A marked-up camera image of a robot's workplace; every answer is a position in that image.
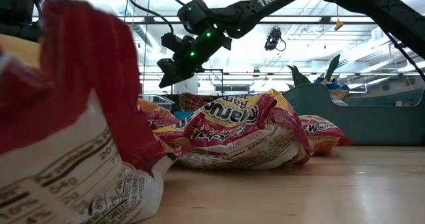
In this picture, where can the small red noodle packet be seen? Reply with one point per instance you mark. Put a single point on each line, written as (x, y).
(325, 134)

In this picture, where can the small teal box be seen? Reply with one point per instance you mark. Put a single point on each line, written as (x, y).
(184, 115)

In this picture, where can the yellow brown noodle packet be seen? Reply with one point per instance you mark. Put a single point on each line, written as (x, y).
(339, 94)

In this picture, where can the patterned orange fabric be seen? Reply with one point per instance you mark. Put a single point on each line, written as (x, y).
(194, 101)

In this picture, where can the black ceiling-mounted camera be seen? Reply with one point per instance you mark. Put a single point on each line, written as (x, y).
(274, 39)

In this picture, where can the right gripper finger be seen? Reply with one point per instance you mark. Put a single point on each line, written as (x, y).
(176, 78)
(171, 67)

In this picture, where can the clear plastic container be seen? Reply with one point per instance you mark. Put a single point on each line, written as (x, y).
(159, 100)

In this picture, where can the teal plastic bin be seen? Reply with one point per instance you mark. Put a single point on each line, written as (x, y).
(365, 124)

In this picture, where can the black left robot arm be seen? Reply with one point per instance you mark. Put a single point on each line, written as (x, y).
(16, 4)

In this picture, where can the blue noodle packet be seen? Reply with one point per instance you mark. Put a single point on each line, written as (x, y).
(327, 83)

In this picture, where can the green leaf-shaped object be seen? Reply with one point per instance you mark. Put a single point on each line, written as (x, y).
(299, 79)

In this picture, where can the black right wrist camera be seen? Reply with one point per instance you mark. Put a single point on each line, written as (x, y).
(172, 40)

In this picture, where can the white cylinder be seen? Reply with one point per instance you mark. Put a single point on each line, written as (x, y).
(189, 86)

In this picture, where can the black overhead frame bar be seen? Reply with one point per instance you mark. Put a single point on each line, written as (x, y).
(299, 19)

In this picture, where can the orange red noodle packet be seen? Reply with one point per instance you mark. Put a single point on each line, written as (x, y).
(159, 116)

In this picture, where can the large red white noodle packet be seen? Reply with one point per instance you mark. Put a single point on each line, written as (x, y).
(83, 67)

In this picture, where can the noodle packet showing nutrition label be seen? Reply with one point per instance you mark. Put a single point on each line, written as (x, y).
(239, 157)

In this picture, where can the yellow red beef noodle packet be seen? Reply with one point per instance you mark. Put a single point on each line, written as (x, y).
(229, 112)

